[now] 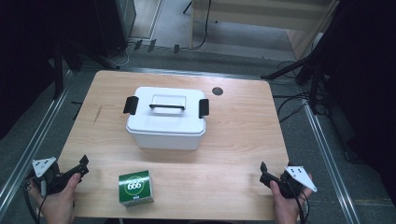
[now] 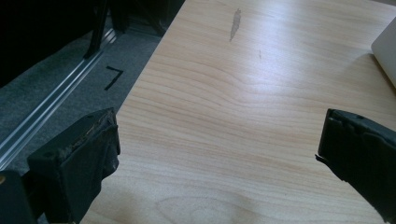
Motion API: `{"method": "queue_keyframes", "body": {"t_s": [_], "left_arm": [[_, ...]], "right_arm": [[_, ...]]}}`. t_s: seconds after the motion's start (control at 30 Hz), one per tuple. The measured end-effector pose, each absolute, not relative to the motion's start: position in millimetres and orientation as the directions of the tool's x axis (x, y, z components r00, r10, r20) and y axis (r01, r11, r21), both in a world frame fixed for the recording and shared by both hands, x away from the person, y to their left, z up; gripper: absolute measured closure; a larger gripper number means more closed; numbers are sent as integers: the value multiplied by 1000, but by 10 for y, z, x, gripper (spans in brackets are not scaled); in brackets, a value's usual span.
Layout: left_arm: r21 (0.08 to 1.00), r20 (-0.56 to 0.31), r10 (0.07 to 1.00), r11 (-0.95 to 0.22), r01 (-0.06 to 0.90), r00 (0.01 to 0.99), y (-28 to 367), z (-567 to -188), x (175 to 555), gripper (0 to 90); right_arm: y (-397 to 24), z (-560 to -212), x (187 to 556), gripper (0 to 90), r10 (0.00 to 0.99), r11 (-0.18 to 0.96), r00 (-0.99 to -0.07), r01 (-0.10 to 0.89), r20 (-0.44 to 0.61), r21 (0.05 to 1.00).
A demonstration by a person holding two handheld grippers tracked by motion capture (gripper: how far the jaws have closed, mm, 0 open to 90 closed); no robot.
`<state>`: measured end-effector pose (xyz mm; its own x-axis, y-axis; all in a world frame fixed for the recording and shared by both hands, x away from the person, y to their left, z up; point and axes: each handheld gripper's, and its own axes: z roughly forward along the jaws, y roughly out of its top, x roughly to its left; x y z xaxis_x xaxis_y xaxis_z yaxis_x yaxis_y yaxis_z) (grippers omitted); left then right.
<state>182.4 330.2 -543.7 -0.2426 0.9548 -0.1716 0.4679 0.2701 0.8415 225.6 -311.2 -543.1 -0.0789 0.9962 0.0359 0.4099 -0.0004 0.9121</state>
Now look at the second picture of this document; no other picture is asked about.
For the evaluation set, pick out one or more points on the black angled tape mark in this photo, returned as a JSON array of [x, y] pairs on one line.
[[114, 77]]

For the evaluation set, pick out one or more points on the white plastic box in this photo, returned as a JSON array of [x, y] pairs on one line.
[[387, 49]]

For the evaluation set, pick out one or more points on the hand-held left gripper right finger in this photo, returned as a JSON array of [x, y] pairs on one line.
[[361, 149]]

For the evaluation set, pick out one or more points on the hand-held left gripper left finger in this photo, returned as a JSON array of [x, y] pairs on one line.
[[71, 161]]

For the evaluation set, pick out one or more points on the metal floor rail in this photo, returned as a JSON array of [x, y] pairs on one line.
[[53, 96]]

